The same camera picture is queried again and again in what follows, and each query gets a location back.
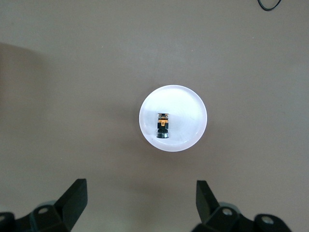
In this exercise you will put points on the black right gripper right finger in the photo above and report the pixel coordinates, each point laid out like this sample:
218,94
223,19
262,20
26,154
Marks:
214,215

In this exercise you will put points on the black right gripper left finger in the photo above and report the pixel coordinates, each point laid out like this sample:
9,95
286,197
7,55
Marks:
65,207

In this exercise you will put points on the orange and black switch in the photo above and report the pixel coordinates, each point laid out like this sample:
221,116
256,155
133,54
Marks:
163,125

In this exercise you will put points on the pink round plate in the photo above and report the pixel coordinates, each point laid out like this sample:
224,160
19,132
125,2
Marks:
183,108

